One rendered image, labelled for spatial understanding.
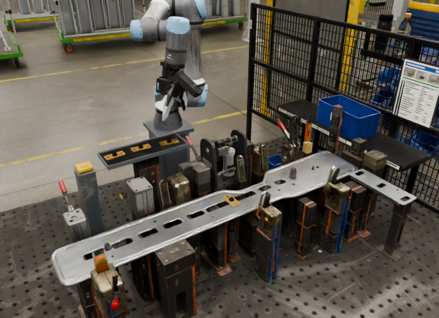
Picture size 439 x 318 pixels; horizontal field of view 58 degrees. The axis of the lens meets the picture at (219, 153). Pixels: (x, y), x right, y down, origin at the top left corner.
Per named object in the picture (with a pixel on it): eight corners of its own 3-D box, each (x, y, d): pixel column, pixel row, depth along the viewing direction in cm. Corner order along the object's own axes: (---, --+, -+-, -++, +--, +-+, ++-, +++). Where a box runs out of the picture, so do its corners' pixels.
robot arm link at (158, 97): (157, 102, 209) (155, 77, 202) (182, 102, 208) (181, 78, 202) (153, 111, 198) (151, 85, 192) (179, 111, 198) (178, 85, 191)
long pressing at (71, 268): (65, 295, 124) (63, 292, 123) (48, 253, 141) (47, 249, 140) (362, 170, 190) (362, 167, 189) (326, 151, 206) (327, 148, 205)
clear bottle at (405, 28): (401, 56, 202) (410, 15, 192) (390, 53, 206) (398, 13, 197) (409, 54, 205) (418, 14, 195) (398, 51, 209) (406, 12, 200)
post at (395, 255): (395, 262, 177) (410, 209, 163) (375, 247, 185) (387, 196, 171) (404, 256, 180) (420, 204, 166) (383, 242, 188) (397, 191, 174)
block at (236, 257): (231, 264, 176) (232, 211, 162) (215, 247, 185) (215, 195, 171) (242, 258, 178) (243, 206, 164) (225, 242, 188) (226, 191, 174)
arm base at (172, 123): (149, 122, 211) (147, 104, 206) (176, 117, 217) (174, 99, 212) (159, 133, 199) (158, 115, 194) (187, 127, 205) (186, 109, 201)
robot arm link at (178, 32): (191, 17, 140) (189, 21, 132) (188, 49, 145) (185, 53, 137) (168, 14, 140) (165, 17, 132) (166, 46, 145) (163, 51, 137)
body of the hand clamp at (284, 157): (284, 208, 211) (290, 150, 194) (276, 202, 216) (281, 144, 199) (292, 204, 214) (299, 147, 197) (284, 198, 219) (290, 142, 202)
